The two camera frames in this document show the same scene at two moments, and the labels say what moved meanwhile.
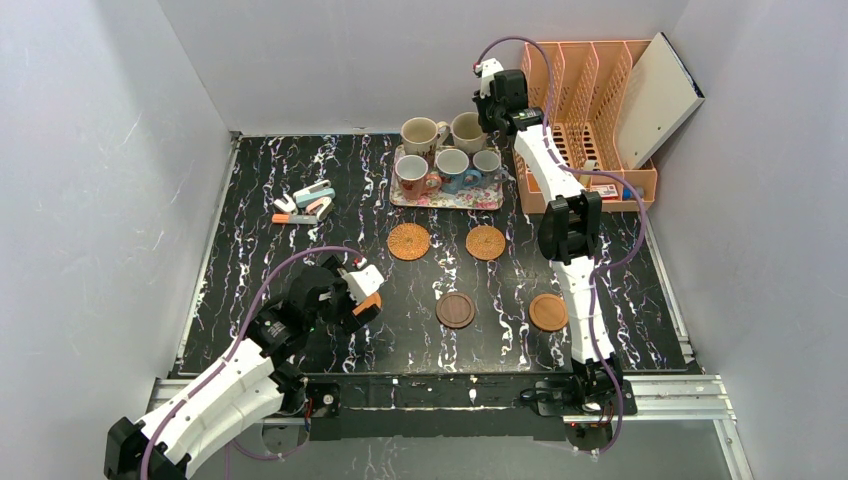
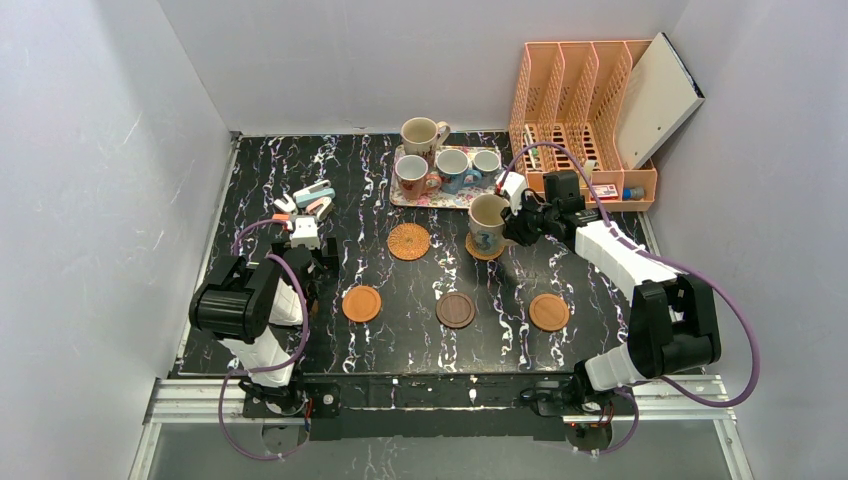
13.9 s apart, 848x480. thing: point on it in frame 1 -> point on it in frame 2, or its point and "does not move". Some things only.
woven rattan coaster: [408, 241] does not move
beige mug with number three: [467, 133] -> [486, 224]
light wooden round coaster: [549, 312] does not move
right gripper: [485, 105] -> [525, 223]
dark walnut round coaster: [455, 309] does not move
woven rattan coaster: [485, 242] does not move
